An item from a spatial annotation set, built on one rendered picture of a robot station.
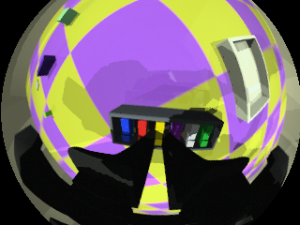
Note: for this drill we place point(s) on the red fuse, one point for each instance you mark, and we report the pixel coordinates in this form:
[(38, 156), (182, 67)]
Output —
[(142, 127)]

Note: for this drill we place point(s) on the light green block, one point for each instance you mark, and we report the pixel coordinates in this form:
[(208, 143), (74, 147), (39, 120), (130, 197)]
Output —
[(67, 16)]

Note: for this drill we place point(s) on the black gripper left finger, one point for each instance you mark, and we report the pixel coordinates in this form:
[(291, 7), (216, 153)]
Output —
[(128, 168)]

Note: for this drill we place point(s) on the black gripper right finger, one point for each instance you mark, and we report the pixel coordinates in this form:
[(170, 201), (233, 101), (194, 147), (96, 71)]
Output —
[(186, 172)]

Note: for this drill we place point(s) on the small green block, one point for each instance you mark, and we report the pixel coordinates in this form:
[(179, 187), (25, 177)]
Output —
[(49, 113)]

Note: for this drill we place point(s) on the yellow blade fuse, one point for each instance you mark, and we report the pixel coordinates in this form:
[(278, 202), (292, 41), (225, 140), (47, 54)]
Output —
[(159, 130)]

